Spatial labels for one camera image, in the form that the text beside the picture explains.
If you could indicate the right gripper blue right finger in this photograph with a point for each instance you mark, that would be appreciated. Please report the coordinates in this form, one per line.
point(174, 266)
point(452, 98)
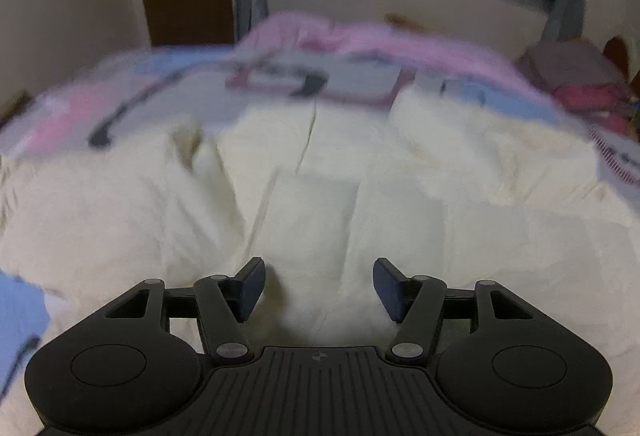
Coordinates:
point(404, 297)

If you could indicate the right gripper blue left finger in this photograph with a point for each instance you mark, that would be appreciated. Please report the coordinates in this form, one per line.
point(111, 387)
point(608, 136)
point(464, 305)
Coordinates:
point(220, 296)

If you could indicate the white puffer jacket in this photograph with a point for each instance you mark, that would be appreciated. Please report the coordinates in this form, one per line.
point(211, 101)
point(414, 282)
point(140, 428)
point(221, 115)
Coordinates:
point(320, 193)

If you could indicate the stack of folded clothes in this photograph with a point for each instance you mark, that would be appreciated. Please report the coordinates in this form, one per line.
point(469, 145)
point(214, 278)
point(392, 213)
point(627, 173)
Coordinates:
point(579, 77)

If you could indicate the patterned bed sheet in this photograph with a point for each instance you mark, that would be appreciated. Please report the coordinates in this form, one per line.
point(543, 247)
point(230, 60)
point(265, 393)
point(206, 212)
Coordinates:
point(139, 90)

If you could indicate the pink blanket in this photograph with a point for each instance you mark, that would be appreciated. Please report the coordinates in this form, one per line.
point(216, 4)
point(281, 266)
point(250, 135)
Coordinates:
point(290, 30)

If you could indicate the red white headboard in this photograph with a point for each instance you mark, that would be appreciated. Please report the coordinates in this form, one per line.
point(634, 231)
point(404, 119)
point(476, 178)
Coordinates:
point(616, 50)

